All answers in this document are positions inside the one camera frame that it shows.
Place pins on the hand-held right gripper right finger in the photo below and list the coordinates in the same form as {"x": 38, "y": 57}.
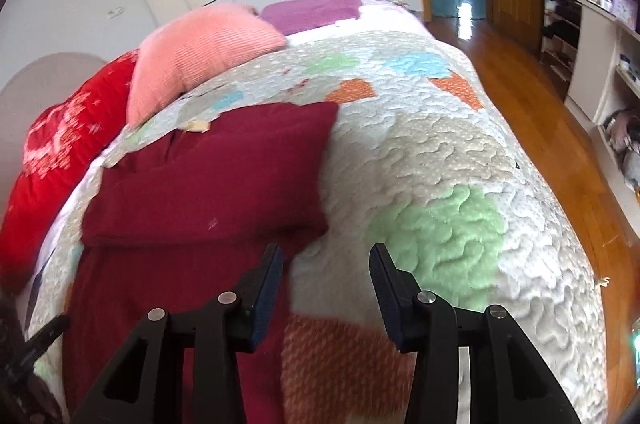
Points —
{"x": 388, "y": 299}

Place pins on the white shelf unit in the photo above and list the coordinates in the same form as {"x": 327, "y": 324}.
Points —
{"x": 595, "y": 54}

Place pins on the red patterned pillow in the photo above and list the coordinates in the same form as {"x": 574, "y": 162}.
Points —
{"x": 60, "y": 144}

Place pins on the wall switch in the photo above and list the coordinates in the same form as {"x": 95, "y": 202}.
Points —
{"x": 116, "y": 11}

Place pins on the bundle of clothes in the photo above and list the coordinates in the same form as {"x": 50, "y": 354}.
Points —
{"x": 625, "y": 139}

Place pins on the pink knitted pillow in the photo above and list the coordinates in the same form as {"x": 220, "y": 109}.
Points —
{"x": 195, "y": 54}

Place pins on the purple box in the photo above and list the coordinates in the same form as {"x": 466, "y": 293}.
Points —
{"x": 624, "y": 8}

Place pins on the patchwork quilted bed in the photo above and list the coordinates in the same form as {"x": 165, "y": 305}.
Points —
{"x": 450, "y": 184}

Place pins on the small tan tag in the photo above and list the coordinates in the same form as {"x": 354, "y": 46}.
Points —
{"x": 198, "y": 126}

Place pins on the purple pillow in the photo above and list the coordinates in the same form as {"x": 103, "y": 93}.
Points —
{"x": 310, "y": 12}

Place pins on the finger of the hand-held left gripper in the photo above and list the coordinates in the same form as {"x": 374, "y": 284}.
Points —
{"x": 47, "y": 334}

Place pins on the dark red pillow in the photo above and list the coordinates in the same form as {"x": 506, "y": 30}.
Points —
{"x": 210, "y": 184}

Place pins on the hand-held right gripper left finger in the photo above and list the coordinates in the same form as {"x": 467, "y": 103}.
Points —
{"x": 264, "y": 304}

